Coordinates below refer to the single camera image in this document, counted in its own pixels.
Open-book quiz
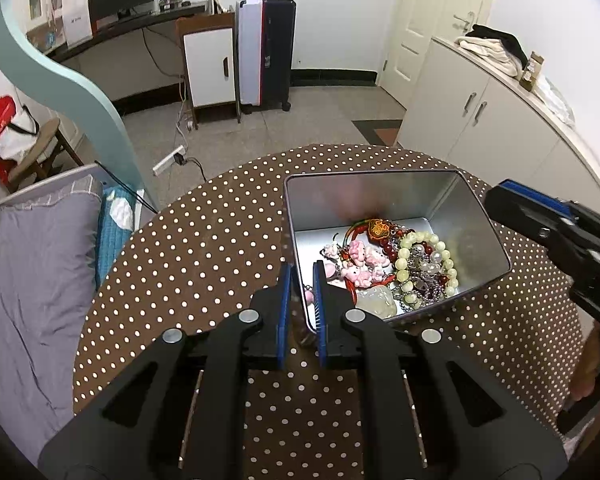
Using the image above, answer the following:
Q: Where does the brown polka dot tablecloth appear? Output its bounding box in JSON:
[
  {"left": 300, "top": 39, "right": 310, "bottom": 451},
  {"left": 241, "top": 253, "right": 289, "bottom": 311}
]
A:
[{"left": 72, "top": 144, "right": 595, "bottom": 480}]

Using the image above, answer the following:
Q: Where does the blue quilted pillow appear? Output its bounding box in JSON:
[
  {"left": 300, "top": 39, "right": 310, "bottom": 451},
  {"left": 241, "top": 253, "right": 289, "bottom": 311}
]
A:
[{"left": 96, "top": 187, "right": 136, "bottom": 291}]

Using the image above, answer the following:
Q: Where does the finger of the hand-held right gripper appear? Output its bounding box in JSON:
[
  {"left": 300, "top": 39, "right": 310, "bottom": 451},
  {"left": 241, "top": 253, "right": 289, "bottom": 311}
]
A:
[
  {"left": 572, "top": 201, "right": 600, "bottom": 247},
  {"left": 484, "top": 179, "right": 600, "bottom": 332}
]

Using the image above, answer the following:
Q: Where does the pale jade pendant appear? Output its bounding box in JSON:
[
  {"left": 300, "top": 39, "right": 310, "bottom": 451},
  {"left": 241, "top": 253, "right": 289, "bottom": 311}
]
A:
[{"left": 355, "top": 286, "right": 399, "bottom": 321}]

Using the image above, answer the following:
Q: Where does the white cardboard box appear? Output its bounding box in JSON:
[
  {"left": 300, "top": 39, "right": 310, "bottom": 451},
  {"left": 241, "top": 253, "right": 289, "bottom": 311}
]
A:
[{"left": 62, "top": 0, "right": 94, "bottom": 49}]

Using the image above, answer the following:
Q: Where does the wooden chair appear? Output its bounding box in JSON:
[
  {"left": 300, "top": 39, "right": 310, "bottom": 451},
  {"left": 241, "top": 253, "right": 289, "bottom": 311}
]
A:
[{"left": 7, "top": 117, "right": 84, "bottom": 194}]

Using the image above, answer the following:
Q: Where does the white sideboard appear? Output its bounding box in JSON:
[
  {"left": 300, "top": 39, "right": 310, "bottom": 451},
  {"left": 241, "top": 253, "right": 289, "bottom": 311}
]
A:
[{"left": 395, "top": 36, "right": 600, "bottom": 228}]

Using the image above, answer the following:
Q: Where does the teal curved partition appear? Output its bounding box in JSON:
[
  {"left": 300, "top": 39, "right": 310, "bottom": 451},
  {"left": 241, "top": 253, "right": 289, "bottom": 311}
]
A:
[{"left": 0, "top": 2, "right": 159, "bottom": 213}]

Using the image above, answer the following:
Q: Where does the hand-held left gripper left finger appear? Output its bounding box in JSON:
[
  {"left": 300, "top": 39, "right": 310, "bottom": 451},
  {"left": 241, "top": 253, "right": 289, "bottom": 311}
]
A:
[{"left": 37, "top": 262, "right": 293, "bottom": 480}]

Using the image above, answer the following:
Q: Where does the clear plastic bag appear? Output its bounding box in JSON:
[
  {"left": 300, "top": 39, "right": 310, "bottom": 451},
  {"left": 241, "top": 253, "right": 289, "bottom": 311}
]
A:
[{"left": 532, "top": 75, "right": 577, "bottom": 127}]

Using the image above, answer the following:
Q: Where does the grey duvet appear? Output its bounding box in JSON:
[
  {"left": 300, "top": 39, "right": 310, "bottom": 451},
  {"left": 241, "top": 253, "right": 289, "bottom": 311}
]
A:
[{"left": 0, "top": 194, "right": 104, "bottom": 461}]

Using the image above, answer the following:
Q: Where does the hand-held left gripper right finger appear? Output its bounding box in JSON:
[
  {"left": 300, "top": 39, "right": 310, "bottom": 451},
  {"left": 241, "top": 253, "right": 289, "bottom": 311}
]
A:
[{"left": 312, "top": 260, "right": 567, "bottom": 480}]

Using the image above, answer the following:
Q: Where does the white garment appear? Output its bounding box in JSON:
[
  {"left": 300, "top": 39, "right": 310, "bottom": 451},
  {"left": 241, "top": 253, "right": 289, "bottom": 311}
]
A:
[{"left": 455, "top": 36, "right": 522, "bottom": 79}]

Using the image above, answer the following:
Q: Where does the person's right hand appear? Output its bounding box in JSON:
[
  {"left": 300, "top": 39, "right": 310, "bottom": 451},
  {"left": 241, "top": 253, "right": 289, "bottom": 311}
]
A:
[{"left": 570, "top": 329, "right": 600, "bottom": 402}]

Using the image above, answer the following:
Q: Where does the white power strip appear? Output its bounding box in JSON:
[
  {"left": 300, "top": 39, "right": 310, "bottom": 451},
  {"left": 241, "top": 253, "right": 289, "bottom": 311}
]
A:
[{"left": 152, "top": 145, "right": 187, "bottom": 176}]

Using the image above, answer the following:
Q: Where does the white cabinet with wooden frame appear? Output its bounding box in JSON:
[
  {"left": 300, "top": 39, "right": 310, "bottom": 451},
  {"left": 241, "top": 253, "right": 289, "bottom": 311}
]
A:
[{"left": 175, "top": 12, "right": 242, "bottom": 124}]

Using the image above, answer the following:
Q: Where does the pink plush charm keychain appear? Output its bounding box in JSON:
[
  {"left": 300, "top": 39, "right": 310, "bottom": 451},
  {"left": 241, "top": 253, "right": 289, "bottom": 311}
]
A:
[{"left": 302, "top": 240, "right": 396, "bottom": 306}]

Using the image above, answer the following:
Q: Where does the silver chain bracelet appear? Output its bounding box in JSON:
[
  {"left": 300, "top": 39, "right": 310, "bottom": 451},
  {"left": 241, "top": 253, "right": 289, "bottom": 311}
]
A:
[{"left": 397, "top": 245, "right": 453, "bottom": 311}]

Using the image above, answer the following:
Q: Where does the glass jar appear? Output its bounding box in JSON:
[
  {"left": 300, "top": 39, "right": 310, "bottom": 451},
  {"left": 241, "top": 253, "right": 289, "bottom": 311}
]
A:
[{"left": 520, "top": 51, "right": 545, "bottom": 92}]

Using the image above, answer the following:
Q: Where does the dark wooden desk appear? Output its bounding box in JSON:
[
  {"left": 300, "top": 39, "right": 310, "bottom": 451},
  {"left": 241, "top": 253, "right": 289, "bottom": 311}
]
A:
[{"left": 27, "top": 2, "right": 208, "bottom": 61}]

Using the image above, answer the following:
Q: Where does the white tote bag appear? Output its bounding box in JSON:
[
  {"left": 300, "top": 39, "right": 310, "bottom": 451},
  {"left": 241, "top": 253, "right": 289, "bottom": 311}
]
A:
[{"left": 0, "top": 105, "right": 40, "bottom": 164}]

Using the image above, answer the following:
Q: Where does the cream panel door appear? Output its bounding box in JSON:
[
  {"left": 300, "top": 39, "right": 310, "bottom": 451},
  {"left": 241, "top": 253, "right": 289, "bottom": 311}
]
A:
[{"left": 377, "top": 0, "right": 498, "bottom": 111}]

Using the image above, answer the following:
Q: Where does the grey metal tin box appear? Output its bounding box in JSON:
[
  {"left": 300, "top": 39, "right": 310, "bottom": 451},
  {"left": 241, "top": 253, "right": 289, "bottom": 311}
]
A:
[{"left": 282, "top": 170, "right": 512, "bottom": 336}]

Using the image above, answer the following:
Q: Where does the white bed frame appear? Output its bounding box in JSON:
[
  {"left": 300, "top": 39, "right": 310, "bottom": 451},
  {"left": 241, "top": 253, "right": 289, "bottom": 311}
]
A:
[{"left": 0, "top": 162, "right": 154, "bottom": 221}]

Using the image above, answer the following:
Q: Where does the pale green bead bracelet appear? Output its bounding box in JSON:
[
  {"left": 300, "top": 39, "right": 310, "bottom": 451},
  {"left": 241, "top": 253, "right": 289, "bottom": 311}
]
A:
[{"left": 394, "top": 230, "right": 462, "bottom": 308}]

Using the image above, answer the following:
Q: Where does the black garment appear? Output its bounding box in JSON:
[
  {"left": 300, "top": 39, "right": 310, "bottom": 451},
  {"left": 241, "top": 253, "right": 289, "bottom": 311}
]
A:
[{"left": 465, "top": 24, "right": 530, "bottom": 69}]

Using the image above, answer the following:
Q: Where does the white and black suitcase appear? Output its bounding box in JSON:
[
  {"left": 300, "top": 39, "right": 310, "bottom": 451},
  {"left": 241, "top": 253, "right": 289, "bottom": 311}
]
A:
[{"left": 235, "top": 0, "right": 297, "bottom": 115}]

